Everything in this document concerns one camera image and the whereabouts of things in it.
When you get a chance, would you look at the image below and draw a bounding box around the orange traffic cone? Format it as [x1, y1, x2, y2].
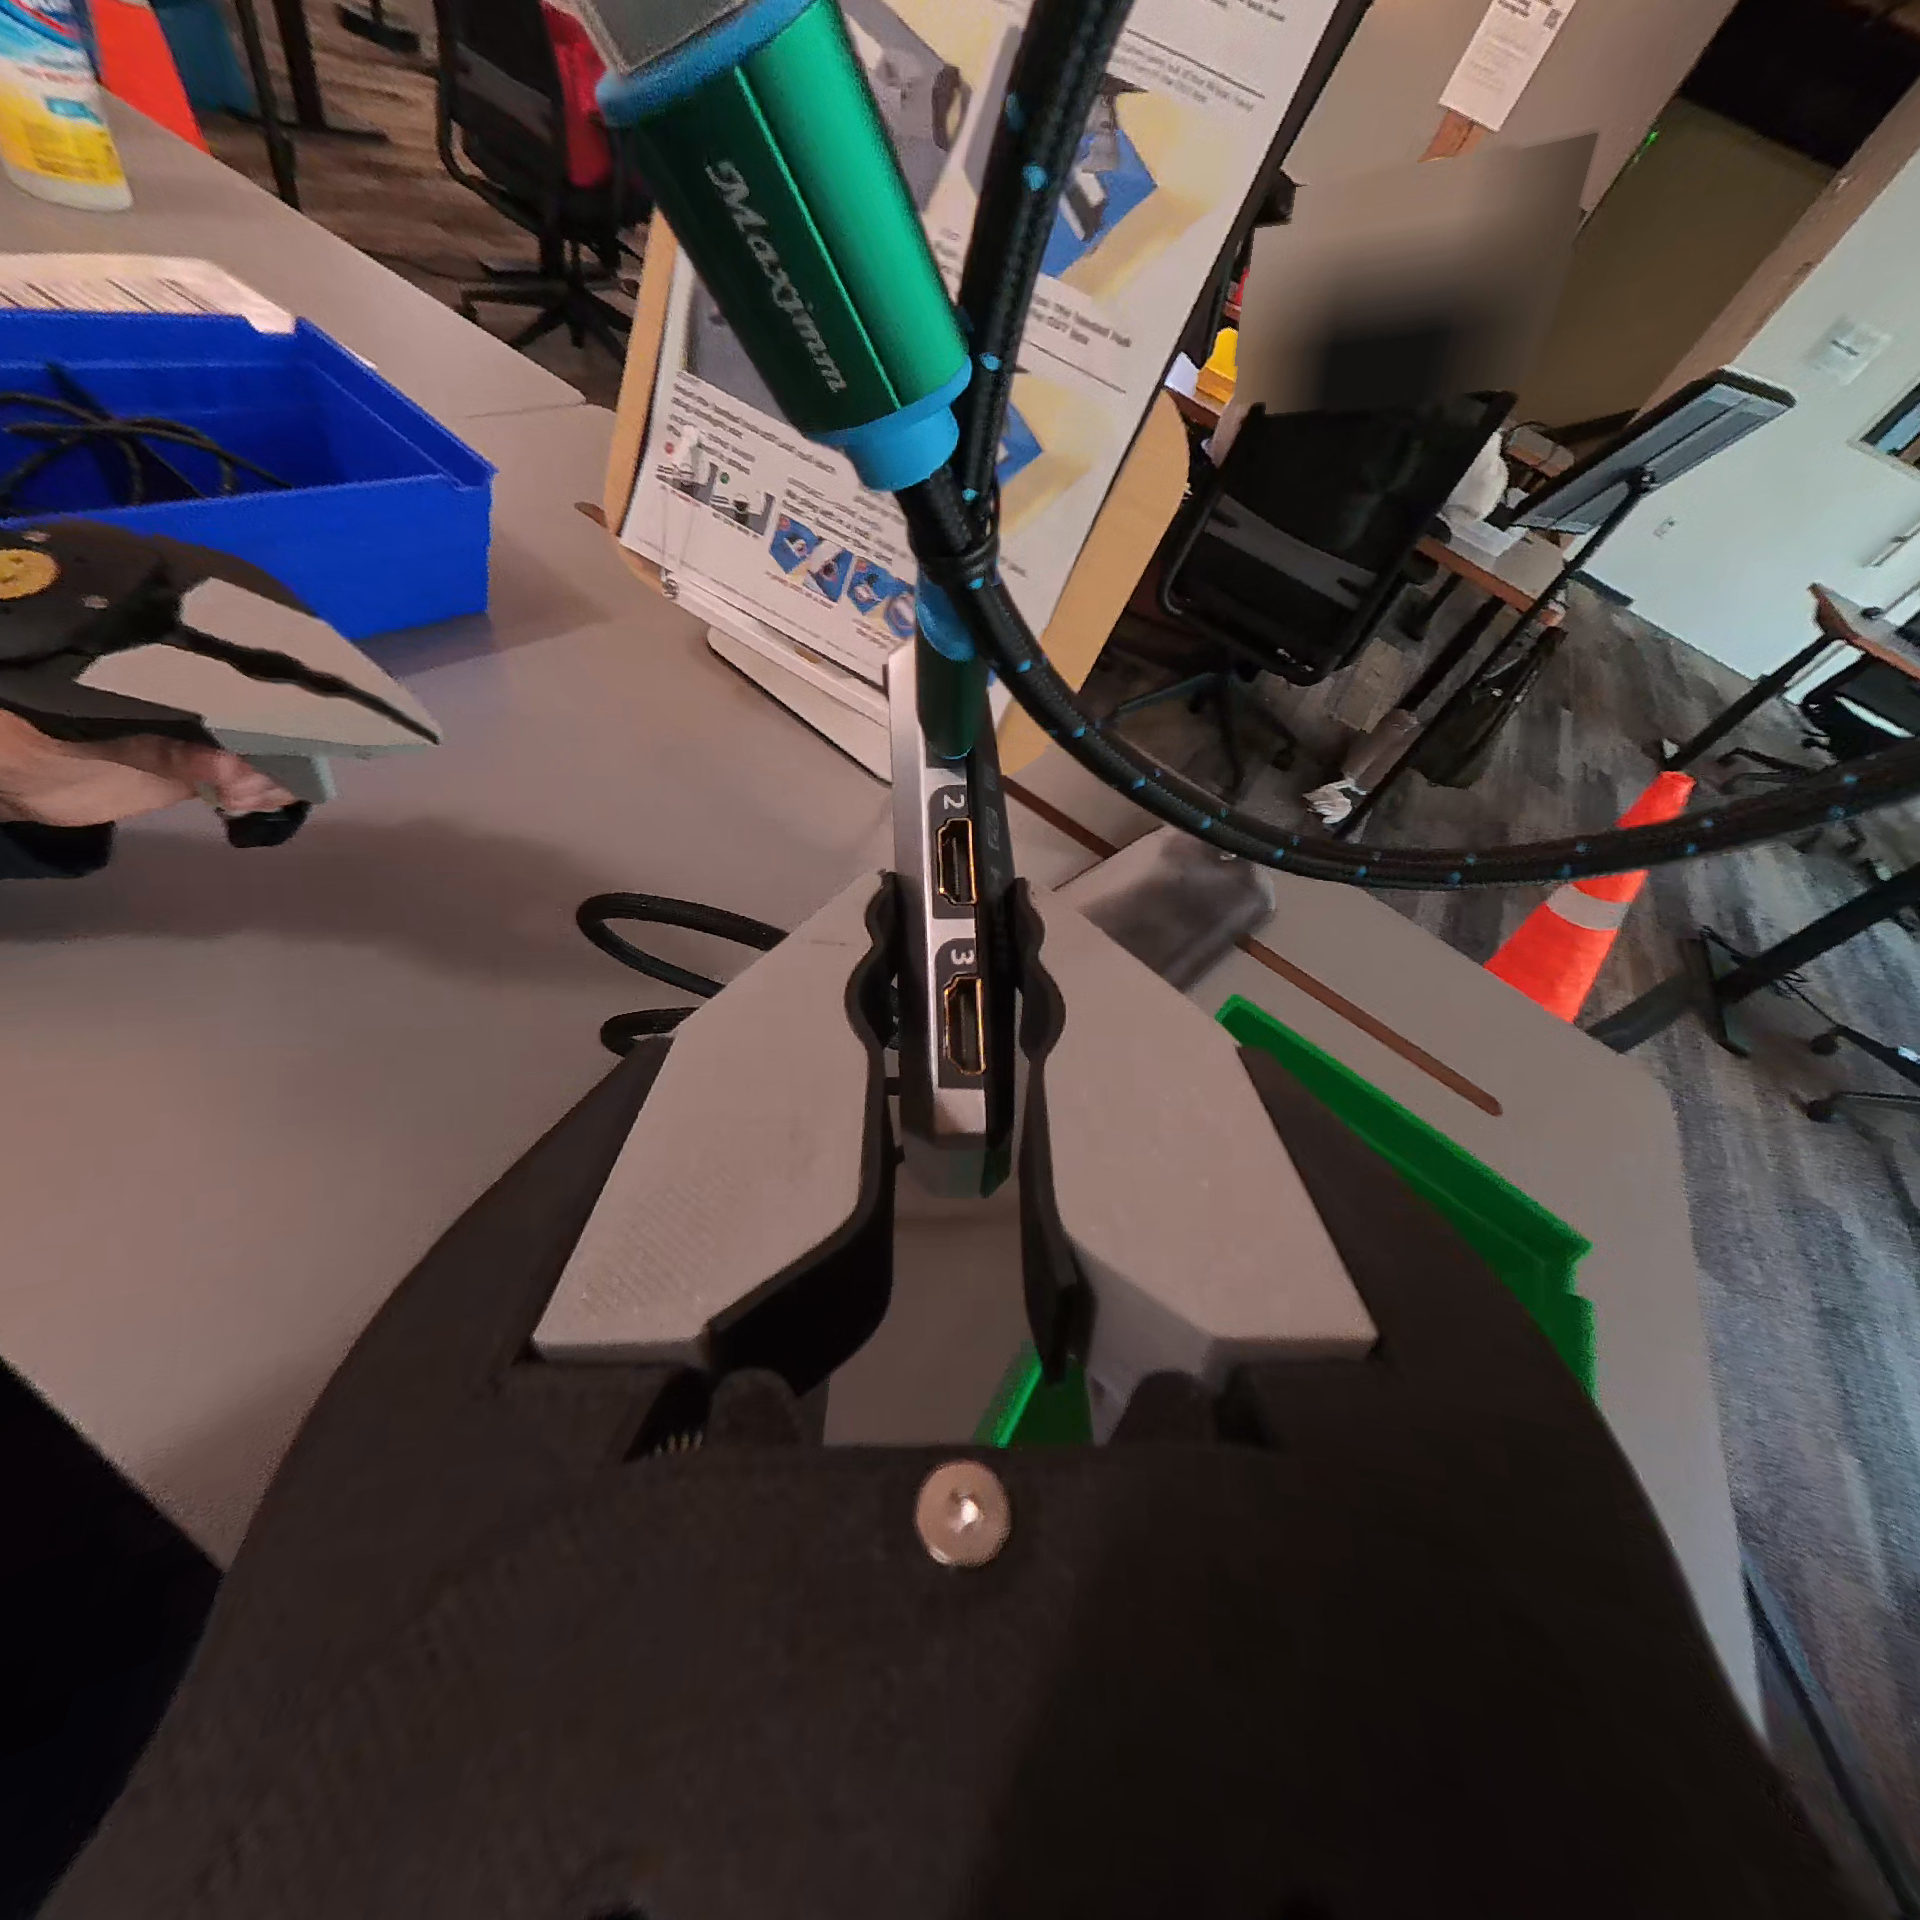
[1485, 772, 1702, 1024]
[88, 0, 211, 153]

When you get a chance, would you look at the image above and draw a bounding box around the black panel on tripod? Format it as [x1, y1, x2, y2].
[1347, 373, 1797, 834]

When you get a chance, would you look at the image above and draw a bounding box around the person's left hand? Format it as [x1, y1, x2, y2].
[0, 712, 299, 829]

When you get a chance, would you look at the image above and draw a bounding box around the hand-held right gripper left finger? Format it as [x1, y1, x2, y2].
[531, 875, 904, 1393]

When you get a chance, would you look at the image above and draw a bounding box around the white laminated paper sheet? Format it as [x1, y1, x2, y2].
[0, 255, 296, 340]

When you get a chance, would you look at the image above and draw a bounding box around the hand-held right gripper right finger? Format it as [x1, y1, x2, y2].
[998, 879, 1377, 1415]

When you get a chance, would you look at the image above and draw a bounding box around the green plastic bin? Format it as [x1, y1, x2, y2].
[977, 992, 1600, 1453]

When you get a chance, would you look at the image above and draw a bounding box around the wipes canister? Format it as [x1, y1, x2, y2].
[0, 0, 137, 211]

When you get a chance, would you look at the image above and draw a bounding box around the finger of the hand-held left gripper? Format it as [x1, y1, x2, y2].
[73, 644, 440, 806]
[172, 574, 444, 740]

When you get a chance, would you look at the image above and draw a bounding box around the silver hub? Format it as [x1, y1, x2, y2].
[885, 636, 1028, 1202]

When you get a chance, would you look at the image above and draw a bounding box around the red bag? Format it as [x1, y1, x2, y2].
[542, 0, 615, 192]

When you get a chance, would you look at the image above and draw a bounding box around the black office chair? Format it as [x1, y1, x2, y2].
[1153, 393, 1522, 781]
[432, 0, 662, 353]

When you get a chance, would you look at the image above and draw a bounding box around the blue plastic bin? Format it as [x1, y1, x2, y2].
[0, 307, 495, 644]

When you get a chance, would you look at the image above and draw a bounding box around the printed instruction sheet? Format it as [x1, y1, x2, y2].
[619, 0, 1340, 681]

